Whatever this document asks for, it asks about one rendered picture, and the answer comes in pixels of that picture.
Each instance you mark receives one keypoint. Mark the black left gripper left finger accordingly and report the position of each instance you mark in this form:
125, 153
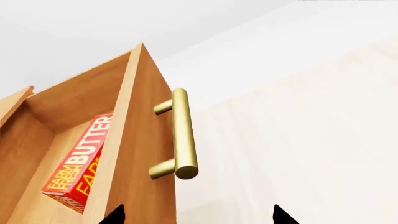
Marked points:
116, 217

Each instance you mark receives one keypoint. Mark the wooden cabinet body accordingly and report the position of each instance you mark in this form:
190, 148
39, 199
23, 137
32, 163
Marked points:
12, 100

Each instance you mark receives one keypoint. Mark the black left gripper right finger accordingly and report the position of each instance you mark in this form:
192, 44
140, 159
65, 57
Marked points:
281, 217

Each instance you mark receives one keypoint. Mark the red butter box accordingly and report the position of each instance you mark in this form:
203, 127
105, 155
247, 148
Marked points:
79, 163

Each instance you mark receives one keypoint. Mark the wooden cabinet drawer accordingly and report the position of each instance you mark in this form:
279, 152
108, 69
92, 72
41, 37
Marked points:
143, 130

